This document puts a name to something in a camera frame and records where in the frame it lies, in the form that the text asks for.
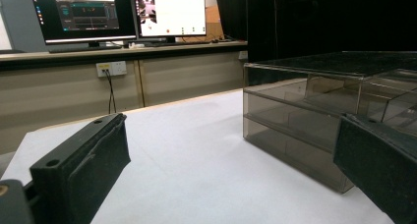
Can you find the white wall power socket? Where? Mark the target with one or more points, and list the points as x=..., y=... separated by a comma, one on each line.
x=112, y=68

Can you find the long wooden desk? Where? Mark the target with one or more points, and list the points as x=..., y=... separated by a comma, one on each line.
x=124, y=73

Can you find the black curtain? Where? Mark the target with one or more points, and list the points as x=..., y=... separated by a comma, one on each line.
x=327, y=17

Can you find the small white desk object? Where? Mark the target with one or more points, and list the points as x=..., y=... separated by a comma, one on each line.
x=136, y=45

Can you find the white-screen computer monitor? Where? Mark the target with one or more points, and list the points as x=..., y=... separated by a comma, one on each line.
x=170, y=14

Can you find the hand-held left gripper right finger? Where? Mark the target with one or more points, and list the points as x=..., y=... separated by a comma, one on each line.
x=377, y=161

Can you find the dark-screen computer monitor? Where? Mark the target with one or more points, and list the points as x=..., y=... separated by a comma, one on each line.
x=82, y=14

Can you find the smoky transparent acrylic drawer box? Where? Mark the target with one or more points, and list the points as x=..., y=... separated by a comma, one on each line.
x=295, y=119

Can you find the black keyboard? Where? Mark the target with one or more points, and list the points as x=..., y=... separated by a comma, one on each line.
x=84, y=48

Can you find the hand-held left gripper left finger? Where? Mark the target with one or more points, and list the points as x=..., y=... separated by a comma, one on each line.
x=78, y=171

